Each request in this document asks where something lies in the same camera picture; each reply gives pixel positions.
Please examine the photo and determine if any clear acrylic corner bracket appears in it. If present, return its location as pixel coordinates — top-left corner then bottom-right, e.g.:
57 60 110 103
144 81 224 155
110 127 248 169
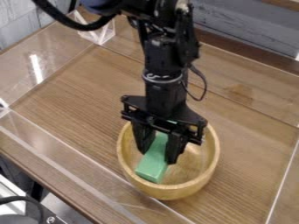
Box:
70 10 116 46

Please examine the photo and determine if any light wooden bowl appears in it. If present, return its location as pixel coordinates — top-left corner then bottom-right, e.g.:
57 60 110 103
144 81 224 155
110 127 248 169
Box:
116 122 220 200

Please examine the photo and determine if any green rectangular block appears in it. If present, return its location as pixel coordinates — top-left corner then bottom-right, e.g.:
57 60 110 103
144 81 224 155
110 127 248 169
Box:
134 132 168 184

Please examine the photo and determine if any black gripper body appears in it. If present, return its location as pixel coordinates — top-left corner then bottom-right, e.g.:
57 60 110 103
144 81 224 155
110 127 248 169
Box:
120 73 208 145

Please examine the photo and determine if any clear acrylic tray wall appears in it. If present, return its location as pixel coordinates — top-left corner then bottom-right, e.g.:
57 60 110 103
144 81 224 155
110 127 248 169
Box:
0 105 194 224

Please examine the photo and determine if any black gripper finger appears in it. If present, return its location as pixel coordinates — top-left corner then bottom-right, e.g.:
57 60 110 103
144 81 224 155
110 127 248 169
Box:
164 132 188 165
130 121 154 154

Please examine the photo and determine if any black cable bottom left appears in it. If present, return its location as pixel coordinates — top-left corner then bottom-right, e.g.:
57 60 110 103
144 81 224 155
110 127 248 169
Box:
0 196 42 224

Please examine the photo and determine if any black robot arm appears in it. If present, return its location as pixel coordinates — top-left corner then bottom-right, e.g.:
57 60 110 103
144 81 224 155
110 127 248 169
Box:
81 0 208 165

